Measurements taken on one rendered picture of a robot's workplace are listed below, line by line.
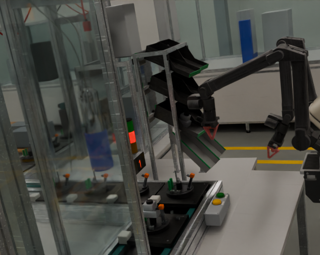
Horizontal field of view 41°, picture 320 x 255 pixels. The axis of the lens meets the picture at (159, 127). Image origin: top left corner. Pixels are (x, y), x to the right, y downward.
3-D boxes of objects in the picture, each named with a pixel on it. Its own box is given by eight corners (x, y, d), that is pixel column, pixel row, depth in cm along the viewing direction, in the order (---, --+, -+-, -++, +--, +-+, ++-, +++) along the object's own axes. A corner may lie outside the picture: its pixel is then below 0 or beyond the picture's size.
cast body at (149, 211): (160, 213, 183) (157, 198, 181) (156, 218, 179) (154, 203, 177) (143, 212, 186) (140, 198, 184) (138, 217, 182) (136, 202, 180)
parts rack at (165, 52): (206, 170, 265) (188, 41, 244) (189, 196, 233) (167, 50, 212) (175, 170, 273) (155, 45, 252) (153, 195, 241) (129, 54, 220)
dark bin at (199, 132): (208, 130, 233) (211, 118, 230) (197, 138, 223) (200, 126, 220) (165, 110, 244) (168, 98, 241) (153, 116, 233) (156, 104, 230)
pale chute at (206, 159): (215, 164, 238) (220, 159, 235) (206, 173, 227) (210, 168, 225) (179, 129, 243) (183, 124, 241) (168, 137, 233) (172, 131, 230)
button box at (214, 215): (230, 204, 207) (229, 193, 206) (220, 226, 189) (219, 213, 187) (216, 204, 210) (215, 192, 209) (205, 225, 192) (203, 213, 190)
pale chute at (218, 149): (221, 154, 251) (226, 149, 249) (212, 162, 241) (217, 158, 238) (187, 122, 257) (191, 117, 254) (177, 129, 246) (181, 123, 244)
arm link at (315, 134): (321, 141, 177) (323, 136, 181) (300, 127, 179) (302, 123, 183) (308, 157, 182) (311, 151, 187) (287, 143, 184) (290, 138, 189)
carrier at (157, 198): (210, 185, 220) (206, 163, 217) (196, 208, 199) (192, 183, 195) (166, 185, 229) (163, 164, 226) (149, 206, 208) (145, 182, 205)
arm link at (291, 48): (306, 47, 163) (310, 41, 171) (270, 49, 170) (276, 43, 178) (310, 152, 179) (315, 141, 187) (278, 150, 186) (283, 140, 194)
